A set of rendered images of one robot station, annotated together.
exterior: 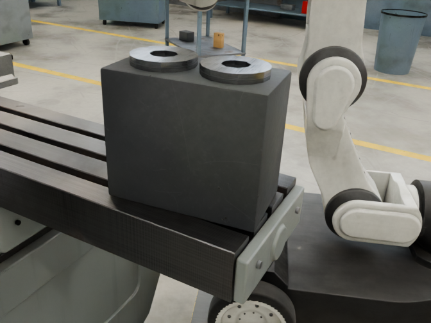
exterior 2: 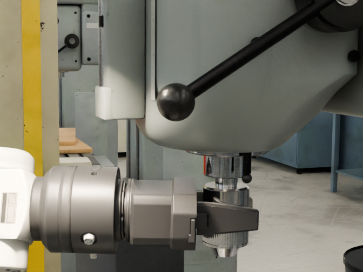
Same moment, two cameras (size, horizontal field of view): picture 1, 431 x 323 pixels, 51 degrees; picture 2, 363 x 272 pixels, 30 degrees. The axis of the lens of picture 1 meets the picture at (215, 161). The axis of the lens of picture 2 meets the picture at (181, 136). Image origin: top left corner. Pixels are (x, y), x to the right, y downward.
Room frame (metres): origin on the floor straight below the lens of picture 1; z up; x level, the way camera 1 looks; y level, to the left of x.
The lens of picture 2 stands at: (1.33, 0.90, 1.40)
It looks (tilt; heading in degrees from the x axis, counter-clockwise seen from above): 7 degrees down; 224
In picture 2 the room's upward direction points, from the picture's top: straight up
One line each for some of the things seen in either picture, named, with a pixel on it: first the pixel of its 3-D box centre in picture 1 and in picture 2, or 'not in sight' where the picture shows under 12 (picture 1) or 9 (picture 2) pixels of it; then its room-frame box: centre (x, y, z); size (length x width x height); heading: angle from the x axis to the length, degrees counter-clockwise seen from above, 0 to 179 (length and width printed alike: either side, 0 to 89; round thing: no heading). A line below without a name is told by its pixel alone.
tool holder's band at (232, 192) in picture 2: not in sight; (226, 189); (0.81, 0.46, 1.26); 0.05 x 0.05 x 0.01
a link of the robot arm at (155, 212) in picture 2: not in sight; (136, 212); (0.88, 0.39, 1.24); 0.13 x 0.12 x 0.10; 45
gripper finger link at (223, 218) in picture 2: not in sight; (227, 219); (0.84, 0.48, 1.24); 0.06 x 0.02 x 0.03; 135
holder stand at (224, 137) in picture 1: (196, 131); (126, 261); (0.58, 0.03, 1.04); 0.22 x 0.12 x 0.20; 70
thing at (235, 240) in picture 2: not in sight; (225, 218); (0.81, 0.46, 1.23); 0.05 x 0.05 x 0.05
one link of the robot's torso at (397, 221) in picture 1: (369, 204); not in sight; (1.00, -0.40, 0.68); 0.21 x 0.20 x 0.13; 84
